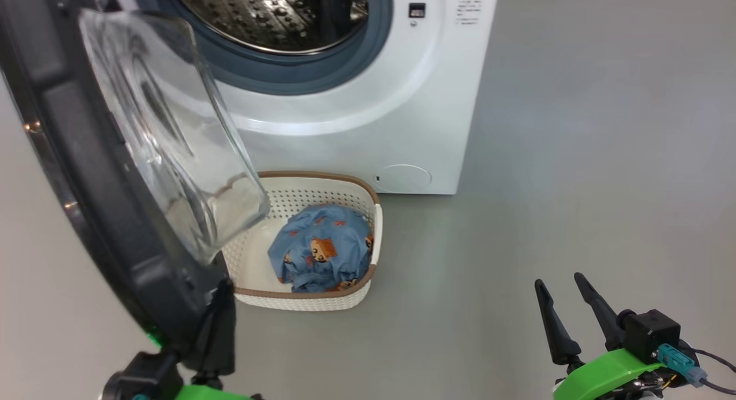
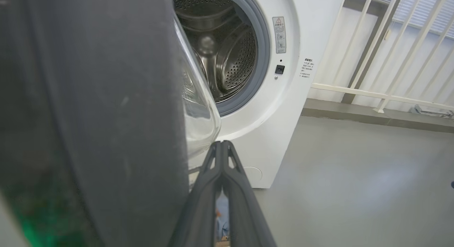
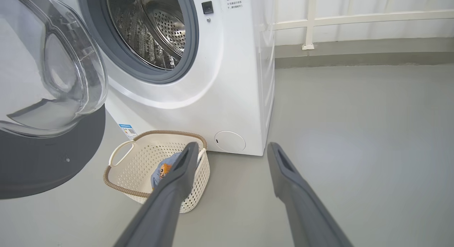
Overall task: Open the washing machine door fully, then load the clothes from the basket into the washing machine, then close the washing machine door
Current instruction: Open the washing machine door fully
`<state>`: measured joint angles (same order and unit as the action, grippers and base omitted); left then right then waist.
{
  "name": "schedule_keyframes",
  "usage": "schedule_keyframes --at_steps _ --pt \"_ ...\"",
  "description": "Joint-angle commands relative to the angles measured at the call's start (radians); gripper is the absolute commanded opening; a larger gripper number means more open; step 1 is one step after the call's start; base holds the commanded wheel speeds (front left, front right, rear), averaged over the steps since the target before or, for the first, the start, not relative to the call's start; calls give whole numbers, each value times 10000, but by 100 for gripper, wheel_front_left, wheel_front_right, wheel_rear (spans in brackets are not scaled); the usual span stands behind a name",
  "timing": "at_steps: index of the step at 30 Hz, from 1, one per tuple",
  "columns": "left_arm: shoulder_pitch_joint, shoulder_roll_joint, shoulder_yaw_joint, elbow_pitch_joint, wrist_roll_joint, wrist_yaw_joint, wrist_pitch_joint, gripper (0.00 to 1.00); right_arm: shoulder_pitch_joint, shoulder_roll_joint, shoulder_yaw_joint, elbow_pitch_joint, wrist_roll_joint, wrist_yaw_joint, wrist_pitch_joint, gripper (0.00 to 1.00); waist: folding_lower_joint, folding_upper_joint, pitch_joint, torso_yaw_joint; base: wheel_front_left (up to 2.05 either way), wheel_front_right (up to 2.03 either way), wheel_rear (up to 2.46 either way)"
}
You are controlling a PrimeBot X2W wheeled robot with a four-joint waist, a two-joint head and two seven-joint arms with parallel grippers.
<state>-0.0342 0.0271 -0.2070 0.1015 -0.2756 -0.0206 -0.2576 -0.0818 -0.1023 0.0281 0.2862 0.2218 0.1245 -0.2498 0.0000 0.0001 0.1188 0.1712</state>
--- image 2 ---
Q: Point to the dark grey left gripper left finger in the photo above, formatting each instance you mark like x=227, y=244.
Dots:
x=202, y=204

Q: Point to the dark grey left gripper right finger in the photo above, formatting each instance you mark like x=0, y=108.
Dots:
x=244, y=211

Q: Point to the black round glass washer door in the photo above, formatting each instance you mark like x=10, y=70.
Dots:
x=106, y=115

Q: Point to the white front-load washing machine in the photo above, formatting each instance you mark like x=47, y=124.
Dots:
x=283, y=105

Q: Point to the round drain filter cover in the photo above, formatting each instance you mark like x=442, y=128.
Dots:
x=255, y=173

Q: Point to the black text instruction sticker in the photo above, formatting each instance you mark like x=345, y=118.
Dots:
x=306, y=67

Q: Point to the white metal railing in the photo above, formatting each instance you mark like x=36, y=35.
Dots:
x=376, y=94

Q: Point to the grey warning sticker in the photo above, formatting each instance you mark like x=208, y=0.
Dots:
x=279, y=34

